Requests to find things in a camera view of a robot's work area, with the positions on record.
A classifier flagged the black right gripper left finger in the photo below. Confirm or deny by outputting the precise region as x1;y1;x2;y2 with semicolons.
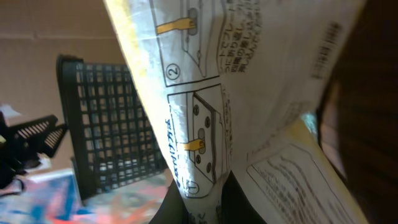
149;180;189;224

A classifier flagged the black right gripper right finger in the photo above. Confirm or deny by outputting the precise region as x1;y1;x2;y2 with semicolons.
221;179;266;224

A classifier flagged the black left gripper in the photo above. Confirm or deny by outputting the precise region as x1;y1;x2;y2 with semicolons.
1;113;68;190

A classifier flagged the cream snack bag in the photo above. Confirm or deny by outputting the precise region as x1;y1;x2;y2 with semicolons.
105;0;367;223

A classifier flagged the grey plastic shopping basket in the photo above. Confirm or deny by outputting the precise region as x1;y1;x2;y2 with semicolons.
56;55;167;202

